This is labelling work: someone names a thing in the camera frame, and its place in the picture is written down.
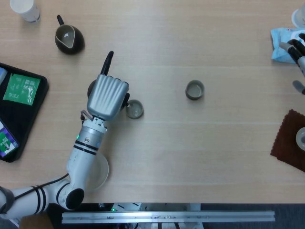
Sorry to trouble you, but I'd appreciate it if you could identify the grey-green ceramic teacup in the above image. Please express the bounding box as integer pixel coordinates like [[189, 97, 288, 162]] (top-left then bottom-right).
[[185, 80, 205, 101], [125, 99, 145, 120]]

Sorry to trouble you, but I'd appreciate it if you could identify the robot base electronics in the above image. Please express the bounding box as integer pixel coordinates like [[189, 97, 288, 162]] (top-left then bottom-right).
[[99, 202, 201, 212]]

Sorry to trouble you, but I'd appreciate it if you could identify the black teapot with looped handle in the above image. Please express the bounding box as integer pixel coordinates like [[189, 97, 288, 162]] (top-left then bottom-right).
[[87, 80, 131, 112]]

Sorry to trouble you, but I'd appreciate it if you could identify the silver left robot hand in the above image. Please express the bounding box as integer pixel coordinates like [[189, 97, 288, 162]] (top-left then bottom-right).
[[86, 51, 131, 122]]

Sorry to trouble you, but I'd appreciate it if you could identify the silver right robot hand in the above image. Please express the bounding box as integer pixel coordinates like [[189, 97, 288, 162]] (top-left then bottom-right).
[[280, 33, 305, 95]]

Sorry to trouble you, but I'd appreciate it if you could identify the dark red cloth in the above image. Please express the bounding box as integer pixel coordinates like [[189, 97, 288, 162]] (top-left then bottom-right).
[[270, 109, 305, 173]]

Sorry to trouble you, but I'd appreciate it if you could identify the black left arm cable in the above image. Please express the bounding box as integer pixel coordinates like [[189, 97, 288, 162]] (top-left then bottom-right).
[[13, 173, 70, 200]]

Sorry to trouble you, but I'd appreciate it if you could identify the blue wet wipes pack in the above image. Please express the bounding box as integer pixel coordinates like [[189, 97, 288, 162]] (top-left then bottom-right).
[[270, 27, 305, 64]]

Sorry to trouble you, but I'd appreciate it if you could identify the dark ceramic pitcher with handle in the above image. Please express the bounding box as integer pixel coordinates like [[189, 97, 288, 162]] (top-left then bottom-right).
[[54, 15, 85, 55]]

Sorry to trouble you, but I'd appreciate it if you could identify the white paper cup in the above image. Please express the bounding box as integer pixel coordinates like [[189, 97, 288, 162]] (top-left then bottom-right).
[[10, 0, 41, 23]]

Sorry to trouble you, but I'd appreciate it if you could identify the purple and green box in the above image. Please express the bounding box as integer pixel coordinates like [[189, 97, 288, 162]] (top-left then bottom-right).
[[0, 119, 20, 159]]

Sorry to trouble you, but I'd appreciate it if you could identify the clear plastic cup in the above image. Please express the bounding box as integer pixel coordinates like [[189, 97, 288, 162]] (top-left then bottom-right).
[[292, 5, 305, 28]]

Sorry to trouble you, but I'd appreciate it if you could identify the black plastic tray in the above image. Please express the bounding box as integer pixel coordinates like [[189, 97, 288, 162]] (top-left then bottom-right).
[[0, 62, 50, 163]]

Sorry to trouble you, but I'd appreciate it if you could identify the green tea packet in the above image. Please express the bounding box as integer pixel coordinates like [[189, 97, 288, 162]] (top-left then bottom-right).
[[2, 73, 41, 106]]

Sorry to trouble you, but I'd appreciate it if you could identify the brown round stool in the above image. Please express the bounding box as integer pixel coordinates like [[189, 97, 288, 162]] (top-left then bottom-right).
[[19, 212, 55, 229]]

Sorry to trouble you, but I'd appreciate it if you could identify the aluminium profile rail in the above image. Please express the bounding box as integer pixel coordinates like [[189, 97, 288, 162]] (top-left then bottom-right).
[[61, 210, 276, 224]]

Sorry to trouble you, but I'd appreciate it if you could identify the beige ceramic bowl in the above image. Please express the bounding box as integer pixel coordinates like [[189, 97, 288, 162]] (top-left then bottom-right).
[[91, 152, 110, 191]]

